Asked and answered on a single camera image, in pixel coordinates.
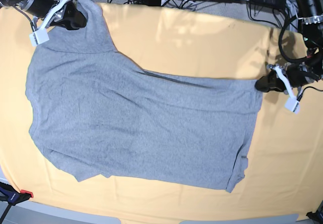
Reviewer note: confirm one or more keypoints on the yellow table cloth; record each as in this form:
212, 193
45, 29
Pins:
284, 175

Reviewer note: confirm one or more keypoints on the black clamp right corner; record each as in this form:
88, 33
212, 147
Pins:
316, 216

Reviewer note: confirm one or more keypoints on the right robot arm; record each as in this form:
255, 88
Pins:
32, 9

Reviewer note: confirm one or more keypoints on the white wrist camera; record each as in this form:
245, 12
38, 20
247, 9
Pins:
38, 37
292, 104

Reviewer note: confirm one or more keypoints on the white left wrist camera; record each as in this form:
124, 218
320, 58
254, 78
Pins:
292, 104

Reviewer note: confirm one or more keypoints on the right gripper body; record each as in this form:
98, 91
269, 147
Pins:
55, 15

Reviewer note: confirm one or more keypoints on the grey t-shirt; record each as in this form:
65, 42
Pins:
97, 113

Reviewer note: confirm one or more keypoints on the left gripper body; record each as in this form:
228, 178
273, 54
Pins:
291, 91

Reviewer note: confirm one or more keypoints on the blue red table clamp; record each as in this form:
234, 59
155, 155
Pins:
12, 197

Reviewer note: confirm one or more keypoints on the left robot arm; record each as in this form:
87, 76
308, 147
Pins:
302, 71

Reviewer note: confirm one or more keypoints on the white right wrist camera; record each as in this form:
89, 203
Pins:
38, 37

